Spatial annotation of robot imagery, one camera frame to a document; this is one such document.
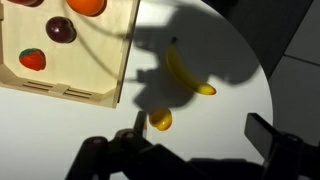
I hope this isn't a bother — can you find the small yellow orange fruit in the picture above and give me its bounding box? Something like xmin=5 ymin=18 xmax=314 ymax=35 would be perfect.
xmin=148 ymin=107 xmax=174 ymax=132

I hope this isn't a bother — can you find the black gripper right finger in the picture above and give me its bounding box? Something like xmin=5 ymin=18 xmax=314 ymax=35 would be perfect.
xmin=244 ymin=112 xmax=320 ymax=180

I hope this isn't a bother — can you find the red tomato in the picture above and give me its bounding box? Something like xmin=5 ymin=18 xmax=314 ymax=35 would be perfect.
xmin=7 ymin=0 xmax=44 ymax=8

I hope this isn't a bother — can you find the dark purple plum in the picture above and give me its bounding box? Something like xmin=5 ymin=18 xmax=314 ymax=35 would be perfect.
xmin=45 ymin=16 xmax=77 ymax=44

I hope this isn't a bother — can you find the wooden crate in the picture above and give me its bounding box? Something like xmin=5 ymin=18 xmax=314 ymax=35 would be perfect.
xmin=0 ymin=0 xmax=141 ymax=109

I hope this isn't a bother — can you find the yellow banana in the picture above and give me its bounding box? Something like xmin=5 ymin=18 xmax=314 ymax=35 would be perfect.
xmin=165 ymin=36 xmax=218 ymax=97

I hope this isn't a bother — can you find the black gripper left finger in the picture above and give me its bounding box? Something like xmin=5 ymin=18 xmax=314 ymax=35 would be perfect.
xmin=65 ymin=110 xmax=158 ymax=180

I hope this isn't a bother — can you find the red toy strawberry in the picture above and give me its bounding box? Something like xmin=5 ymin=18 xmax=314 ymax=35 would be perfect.
xmin=18 ymin=47 xmax=47 ymax=72

